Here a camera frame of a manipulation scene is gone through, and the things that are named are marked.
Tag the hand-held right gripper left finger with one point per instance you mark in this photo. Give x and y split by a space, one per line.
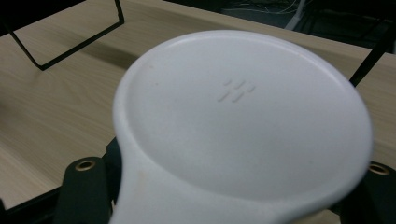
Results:
82 193

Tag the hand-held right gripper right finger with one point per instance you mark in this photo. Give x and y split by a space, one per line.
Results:
373 199

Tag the glass jar with white lid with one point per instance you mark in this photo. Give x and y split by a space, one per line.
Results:
243 130

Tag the black shelf with metal legs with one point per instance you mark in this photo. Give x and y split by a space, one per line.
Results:
18 9

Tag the white desk frame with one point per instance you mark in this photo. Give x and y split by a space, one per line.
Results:
295 17

